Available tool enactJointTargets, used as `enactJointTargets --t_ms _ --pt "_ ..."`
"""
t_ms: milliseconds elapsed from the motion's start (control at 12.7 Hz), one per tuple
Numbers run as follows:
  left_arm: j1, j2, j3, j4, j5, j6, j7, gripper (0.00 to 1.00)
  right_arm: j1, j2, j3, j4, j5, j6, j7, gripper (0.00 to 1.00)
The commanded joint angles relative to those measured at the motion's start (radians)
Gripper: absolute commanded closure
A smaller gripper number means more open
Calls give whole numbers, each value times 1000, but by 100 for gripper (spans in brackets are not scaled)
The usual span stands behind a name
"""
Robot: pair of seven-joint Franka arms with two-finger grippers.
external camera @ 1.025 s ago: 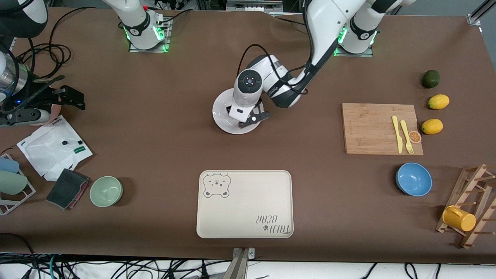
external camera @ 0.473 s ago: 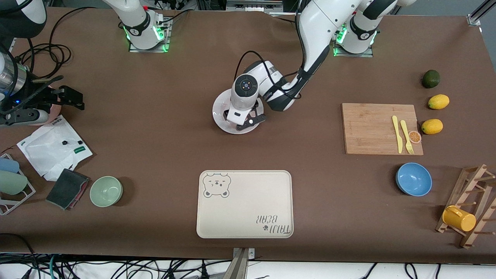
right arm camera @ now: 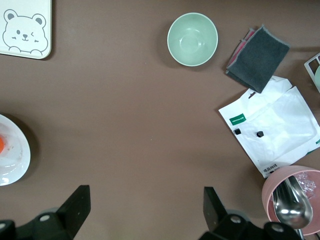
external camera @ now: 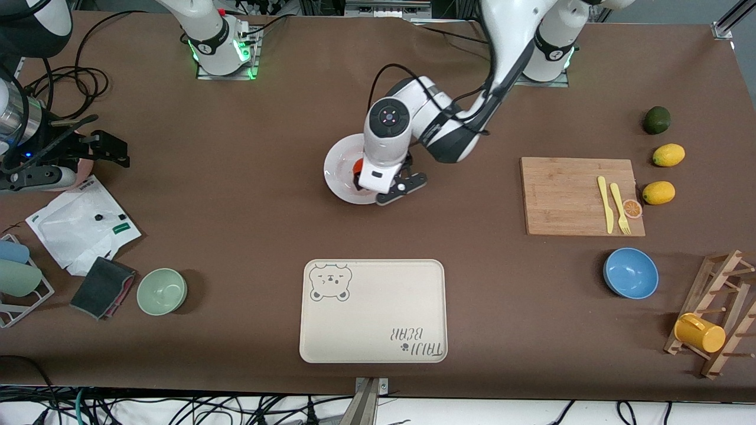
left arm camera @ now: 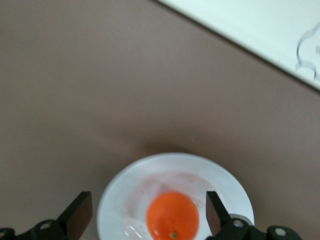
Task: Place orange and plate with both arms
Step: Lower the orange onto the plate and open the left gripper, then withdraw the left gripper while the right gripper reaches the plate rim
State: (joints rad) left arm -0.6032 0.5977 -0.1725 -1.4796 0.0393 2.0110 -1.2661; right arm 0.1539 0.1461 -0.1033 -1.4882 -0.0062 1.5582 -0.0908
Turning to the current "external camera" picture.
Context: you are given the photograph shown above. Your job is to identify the round white plate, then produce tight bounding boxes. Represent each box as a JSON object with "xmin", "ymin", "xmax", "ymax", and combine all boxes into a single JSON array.
[{"xmin": 324, "ymin": 133, "xmax": 392, "ymax": 205}]

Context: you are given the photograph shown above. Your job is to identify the white plastic bag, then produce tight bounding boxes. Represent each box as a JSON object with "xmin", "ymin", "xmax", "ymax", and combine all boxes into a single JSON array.
[{"xmin": 25, "ymin": 175, "xmax": 142, "ymax": 277}]

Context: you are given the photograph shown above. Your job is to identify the light blue cup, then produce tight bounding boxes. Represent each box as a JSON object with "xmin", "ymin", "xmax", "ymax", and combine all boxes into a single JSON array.
[{"xmin": 0, "ymin": 240, "xmax": 30, "ymax": 264}]

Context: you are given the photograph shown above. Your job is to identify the cream bear print tray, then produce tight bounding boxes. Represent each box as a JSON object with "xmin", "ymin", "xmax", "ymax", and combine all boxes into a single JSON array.
[{"xmin": 299, "ymin": 259, "xmax": 448, "ymax": 364}]

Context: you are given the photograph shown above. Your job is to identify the pale green cup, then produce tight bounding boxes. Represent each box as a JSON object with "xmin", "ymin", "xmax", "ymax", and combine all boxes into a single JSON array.
[{"xmin": 0, "ymin": 260, "xmax": 43, "ymax": 298}]

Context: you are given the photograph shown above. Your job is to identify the dark grey folded cloth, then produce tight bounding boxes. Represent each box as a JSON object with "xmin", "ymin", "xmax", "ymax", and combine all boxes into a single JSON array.
[{"xmin": 70, "ymin": 256, "xmax": 133, "ymax": 321}]

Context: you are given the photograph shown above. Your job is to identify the pink folded cloth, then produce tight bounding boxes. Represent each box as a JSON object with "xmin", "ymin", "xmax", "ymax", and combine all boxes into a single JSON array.
[{"xmin": 109, "ymin": 270, "xmax": 138, "ymax": 319}]

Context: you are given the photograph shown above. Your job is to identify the pale green bowl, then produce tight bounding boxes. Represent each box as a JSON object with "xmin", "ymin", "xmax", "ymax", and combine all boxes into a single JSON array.
[{"xmin": 136, "ymin": 268, "xmax": 188, "ymax": 316}]

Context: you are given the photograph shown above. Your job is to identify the bamboo cutting board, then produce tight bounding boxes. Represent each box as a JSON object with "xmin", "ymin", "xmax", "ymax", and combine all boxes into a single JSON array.
[{"xmin": 520, "ymin": 157, "xmax": 646, "ymax": 237}]

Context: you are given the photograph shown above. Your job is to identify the yellow plastic knife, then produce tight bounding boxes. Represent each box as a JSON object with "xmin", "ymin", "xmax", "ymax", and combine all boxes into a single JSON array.
[{"xmin": 597, "ymin": 176, "xmax": 615, "ymax": 235}]

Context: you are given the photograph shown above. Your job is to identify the yellow plastic fork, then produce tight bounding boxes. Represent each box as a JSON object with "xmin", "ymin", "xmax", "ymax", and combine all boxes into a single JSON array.
[{"xmin": 610, "ymin": 183, "xmax": 632, "ymax": 236}]

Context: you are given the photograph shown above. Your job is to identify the blue bowl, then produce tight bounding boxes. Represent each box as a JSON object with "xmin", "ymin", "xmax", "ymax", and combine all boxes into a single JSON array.
[{"xmin": 603, "ymin": 247, "xmax": 659, "ymax": 300}]

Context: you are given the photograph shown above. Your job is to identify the yellow lemon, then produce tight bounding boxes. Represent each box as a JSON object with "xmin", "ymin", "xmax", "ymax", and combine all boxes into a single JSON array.
[
  {"xmin": 643, "ymin": 181, "xmax": 676, "ymax": 206},
  {"xmin": 653, "ymin": 143, "xmax": 686, "ymax": 168}
]

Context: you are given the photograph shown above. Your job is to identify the dark green avocado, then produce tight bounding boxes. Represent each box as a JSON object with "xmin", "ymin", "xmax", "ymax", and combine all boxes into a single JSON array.
[{"xmin": 643, "ymin": 106, "xmax": 672, "ymax": 135}]

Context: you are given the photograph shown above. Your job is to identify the wooden mug rack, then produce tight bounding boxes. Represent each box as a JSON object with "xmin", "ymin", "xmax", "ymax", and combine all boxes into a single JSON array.
[{"xmin": 664, "ymin": 250, "xmax": 756, "ymax": 380}]

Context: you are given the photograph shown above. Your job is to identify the yellow mug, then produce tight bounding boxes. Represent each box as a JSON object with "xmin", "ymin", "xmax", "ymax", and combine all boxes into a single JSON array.
[{"xmin": 674, "ymin": 313, "xmax": 726, "ymax": 354}]

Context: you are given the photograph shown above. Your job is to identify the aluminium profile bar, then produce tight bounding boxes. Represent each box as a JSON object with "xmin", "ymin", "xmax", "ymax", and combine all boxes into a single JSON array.
[{"xmin": 712, "ymin": 0, "xmax": 756, "ymax": 40}]

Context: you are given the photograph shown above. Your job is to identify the black coiled cable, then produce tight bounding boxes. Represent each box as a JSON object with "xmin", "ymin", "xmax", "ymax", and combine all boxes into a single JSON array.
[{"xmin": 24, "ymin": 10, "xmax": 148, "ymax": 119}]

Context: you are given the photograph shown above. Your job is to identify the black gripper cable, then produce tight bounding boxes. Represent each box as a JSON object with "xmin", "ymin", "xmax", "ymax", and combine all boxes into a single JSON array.
[{"xmin": 368, "ymin": 63, "xmax": 492, "ymax": 138}]

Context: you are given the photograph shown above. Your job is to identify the white wire cup rack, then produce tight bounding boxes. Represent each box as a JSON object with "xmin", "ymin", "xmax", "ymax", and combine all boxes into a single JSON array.
[{"xmin": 0, "ymin": 234, "xmax": 55, "ymax": 329}]

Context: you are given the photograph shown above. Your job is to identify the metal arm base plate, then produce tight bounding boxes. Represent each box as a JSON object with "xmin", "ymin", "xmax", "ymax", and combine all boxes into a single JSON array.
[
  {"xmin": 197, "ymin": 27, "xmax": 261, "ymax": 81},
  {"xmin": 514, "ymin": 65, "xmax": 571, "ymax": 89}
]

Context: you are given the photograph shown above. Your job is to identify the black base cable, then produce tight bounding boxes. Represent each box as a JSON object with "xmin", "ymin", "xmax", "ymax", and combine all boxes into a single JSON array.
[{"xmin": 413, "ymin": 22, "xmax": 492, "ymax": 45}]

